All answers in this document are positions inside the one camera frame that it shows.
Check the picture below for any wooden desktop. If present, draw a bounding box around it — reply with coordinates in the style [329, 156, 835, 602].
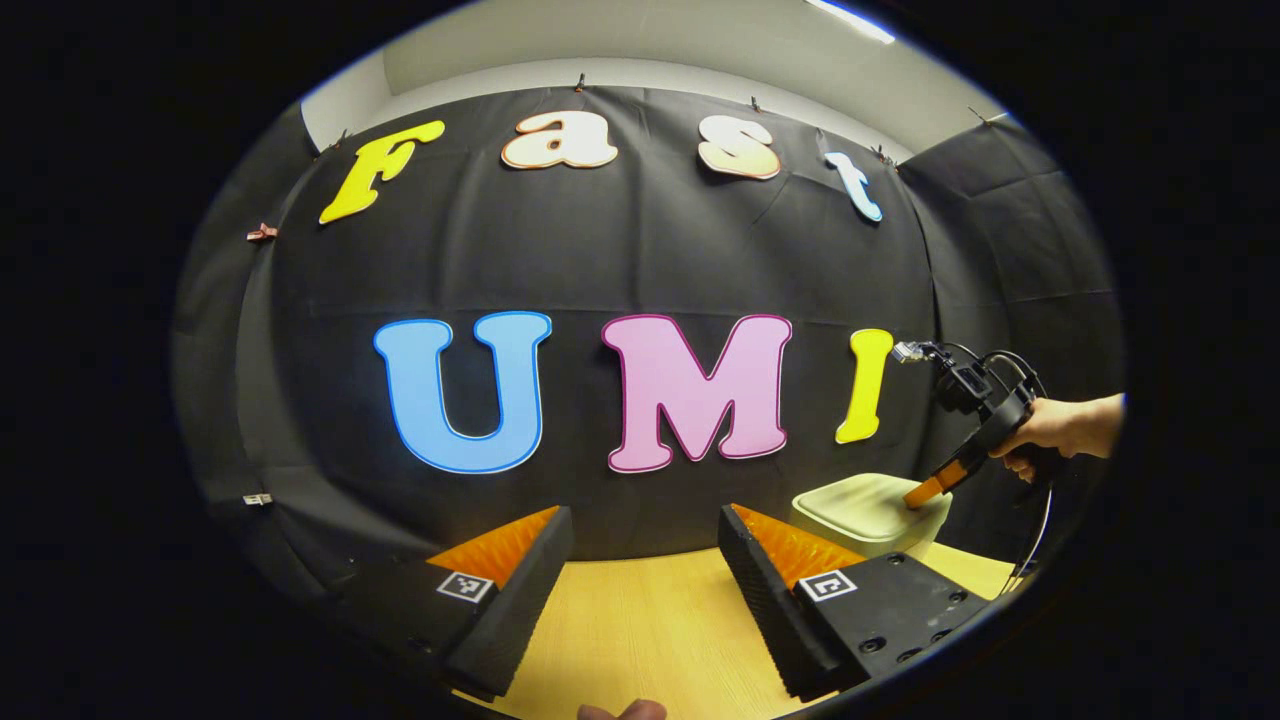
[455, 540, 1021, 720]

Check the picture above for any pale green desktop garbage bin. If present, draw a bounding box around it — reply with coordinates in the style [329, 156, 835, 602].
[790, 473, 954, 559]

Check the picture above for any black backdrop cloth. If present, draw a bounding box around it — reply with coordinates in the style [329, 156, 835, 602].
[172, 85, 1126, 601]

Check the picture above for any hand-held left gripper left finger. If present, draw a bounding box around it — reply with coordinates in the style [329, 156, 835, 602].
[335, 505, 574, 701]

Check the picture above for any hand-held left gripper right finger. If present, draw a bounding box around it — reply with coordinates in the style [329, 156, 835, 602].
[718, 503, 991, 701]

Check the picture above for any right hand-held gripper cable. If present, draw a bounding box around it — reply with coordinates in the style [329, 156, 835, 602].
[1003, 485, 1054, 596]

